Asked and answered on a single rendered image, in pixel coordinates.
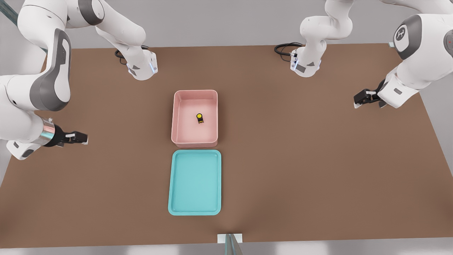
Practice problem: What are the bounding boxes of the pale blue-green tray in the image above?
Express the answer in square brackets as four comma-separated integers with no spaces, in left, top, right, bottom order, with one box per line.
[168,149,222,216]

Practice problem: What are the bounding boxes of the pink plastic box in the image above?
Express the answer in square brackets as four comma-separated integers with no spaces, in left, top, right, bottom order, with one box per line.
[171,90,219,148]

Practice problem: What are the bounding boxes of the black cable loop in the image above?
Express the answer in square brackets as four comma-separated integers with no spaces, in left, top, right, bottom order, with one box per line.
[274,42,305,64]
[115,45,150,66]

